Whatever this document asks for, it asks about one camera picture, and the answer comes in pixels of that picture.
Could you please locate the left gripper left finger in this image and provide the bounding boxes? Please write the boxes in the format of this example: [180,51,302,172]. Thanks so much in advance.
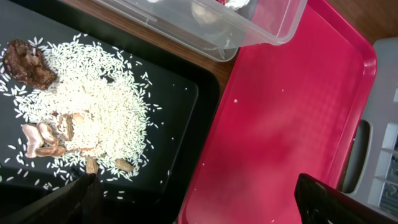
[1,173,104,224]

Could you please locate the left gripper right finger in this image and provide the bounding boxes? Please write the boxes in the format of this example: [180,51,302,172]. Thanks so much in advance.
[294,173,395,224]

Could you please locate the rice and meat leftovers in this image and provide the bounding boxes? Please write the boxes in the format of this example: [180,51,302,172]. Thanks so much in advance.
[0,33,164,200]

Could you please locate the white napkin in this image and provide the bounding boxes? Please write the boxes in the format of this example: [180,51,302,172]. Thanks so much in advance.
[224,0,250,11]

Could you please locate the grey dishwasher rack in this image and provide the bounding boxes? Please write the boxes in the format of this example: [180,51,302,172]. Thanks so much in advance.
[341,37,397,220]

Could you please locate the black waste tray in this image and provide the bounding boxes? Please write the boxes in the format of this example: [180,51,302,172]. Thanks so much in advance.
[1,1,220,223]

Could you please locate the clear plastic waste bin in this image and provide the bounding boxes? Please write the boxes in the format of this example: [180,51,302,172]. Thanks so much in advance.
[98,0,307,62]

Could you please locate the red serving tray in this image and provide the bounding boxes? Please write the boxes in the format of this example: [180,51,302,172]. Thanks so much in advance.
[178,1,377,224]

